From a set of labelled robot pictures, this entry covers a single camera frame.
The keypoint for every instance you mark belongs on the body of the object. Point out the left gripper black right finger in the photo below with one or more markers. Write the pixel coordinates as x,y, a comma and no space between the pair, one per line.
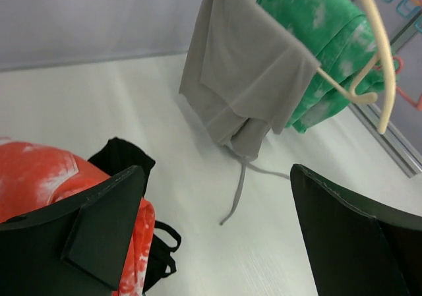
355,245

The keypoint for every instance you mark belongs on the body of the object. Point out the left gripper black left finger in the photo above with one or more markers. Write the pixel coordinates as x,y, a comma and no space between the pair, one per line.
77,246

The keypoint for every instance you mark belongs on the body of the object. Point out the red white patterned trousers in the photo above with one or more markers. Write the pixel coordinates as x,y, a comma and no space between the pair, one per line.
34,176

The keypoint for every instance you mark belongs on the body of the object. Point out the beige wooden hanger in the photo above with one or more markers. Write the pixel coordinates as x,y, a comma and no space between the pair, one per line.
383,55

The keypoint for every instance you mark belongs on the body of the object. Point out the brown grey trousers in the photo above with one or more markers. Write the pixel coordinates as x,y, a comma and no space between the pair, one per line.
244,75

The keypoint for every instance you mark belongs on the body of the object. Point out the green patterned trousers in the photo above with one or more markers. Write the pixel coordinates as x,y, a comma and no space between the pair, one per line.
339,35

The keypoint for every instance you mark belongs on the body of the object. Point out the black clothes pile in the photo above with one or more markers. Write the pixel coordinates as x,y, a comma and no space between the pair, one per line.
149,255

